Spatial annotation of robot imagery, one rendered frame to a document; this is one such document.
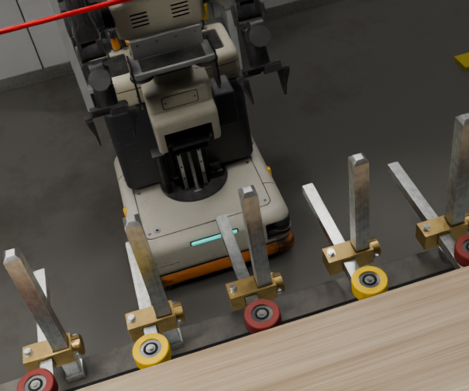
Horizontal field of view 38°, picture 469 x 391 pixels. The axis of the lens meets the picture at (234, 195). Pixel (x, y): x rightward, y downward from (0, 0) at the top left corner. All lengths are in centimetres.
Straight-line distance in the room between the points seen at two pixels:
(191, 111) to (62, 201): 124
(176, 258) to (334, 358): 129
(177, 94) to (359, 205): 89
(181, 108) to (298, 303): 83
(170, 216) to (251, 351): 128
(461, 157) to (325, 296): 49
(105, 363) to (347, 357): 64
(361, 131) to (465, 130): 183
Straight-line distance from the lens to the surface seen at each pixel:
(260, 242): 151
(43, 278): 183
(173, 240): 255
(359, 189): 151
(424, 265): 183
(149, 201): 273
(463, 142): 156
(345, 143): 328
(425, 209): 179
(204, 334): 173
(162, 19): 208
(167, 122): 223
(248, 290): 162
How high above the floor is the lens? 209
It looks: 43 degrees down
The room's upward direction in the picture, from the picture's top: 11 degrees counter-clockwise
